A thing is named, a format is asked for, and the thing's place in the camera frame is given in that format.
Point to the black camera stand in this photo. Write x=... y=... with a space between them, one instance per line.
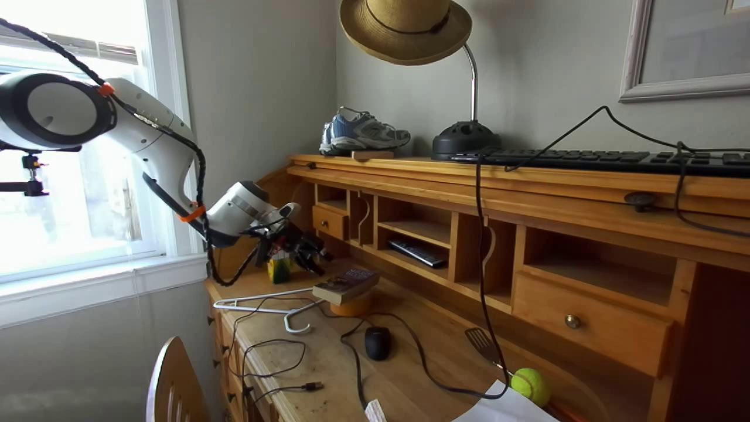
x=30 y=186

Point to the tan straw hat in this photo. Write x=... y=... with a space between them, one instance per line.
x=405 y=30

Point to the wooden desk drawer with knob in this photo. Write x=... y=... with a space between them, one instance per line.
x=328 y=224
x=594 y=325

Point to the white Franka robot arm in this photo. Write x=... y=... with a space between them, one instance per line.
x=148 y=124

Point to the yellow green crayon box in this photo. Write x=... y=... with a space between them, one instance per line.
x=278 y=270

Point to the wooden roll-top desk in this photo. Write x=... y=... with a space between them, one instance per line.
x=547 y=206

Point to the yellow tennis ball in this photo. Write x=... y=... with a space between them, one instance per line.
x=527 y=384

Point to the black computer keyboard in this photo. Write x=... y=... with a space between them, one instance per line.
x=594 y=161

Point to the white paper sheet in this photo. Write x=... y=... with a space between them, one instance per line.
x=505 y=408

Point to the black computer mouse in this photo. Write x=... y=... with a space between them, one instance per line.
x=378 y=343

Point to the white picture frame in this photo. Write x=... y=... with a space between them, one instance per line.
x=688 y=86

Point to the black gooseneck desk lamp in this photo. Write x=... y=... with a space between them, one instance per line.
x=468 y=142

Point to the white window frame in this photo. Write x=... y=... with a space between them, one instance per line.
x=94 y=291

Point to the black flat tablet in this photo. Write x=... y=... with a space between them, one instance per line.
x=417 y=252

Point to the wooden chair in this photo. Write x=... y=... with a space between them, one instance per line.
x=173 y=390

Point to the dark flat pad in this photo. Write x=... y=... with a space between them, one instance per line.
x=480 y=345

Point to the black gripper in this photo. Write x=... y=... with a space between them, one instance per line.
x=282 y=245

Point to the grey blue sneaker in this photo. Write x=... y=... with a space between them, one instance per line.
x=364 y=132

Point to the small white paper scrap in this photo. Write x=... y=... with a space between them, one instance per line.
x=376 y=410

